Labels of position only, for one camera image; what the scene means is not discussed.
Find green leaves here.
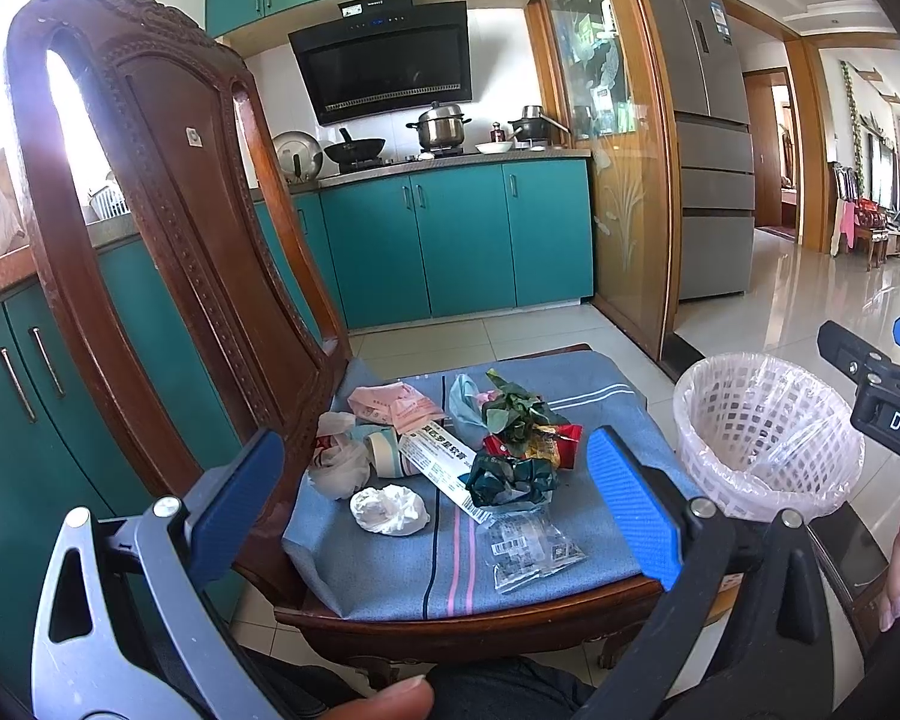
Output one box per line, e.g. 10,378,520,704
482,369,571,458

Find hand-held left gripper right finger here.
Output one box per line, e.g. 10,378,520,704
570,426,867,720

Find wooden door frame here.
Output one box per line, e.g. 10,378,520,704
742,69,800,241

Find white dish rack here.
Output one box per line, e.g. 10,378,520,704
86,184,128,222

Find black range hood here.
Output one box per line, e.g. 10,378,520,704
288,1,472,127

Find green vine garland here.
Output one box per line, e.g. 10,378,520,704
840,60,867,196

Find pink printed plastic bag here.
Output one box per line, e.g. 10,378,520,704
347,384,445,432

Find black cooking pot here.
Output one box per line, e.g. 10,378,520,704
506,105,571,147

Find carved wooden chair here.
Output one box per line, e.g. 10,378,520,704
4,0,721,691

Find person's dark pants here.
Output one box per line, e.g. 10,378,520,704
240,649,601,720

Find white mesh wastebasket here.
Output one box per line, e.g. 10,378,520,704
673,351,865,524

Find white plastic bag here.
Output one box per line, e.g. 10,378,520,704
307,412,372,500

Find blue striped cloth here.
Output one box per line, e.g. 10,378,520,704
281,349,706,623

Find white tissue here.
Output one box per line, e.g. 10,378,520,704
350,486,431,537

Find person's left hand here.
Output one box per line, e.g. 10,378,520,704
330,675,436,720

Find clear plastic packet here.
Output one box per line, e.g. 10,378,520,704
476,514,587,595

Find dark green wrapper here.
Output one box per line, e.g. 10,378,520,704
466,451,560,509

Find steel stockpot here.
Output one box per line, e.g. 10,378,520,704
406,101,473,151

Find red snack wrapper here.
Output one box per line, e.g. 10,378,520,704
482,424,584,472

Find pink garment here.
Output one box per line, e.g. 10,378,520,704
836,199,860,256

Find grey refrigerator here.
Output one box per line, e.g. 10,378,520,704
637,0,757,302

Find brown cardboard sheet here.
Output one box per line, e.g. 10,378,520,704
709,570,747,620

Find white medicine box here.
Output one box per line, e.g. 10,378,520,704
397,424,496,526

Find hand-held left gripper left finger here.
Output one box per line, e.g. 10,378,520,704
30,431,293,720

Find round steel pot lid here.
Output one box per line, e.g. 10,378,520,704
270,131,323,182

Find clear plastic bin liner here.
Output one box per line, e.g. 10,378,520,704
673,351,865,524

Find teal lower cabinets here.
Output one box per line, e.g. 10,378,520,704
0,157,595,683

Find black wok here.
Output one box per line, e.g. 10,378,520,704
322,127,387,166

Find white striped paper cup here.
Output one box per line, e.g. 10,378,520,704
365,426,410,477

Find dark wooden armchair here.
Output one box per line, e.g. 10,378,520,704
832,165,900,271

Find wood framed glass door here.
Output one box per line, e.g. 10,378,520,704
529,0,680,361

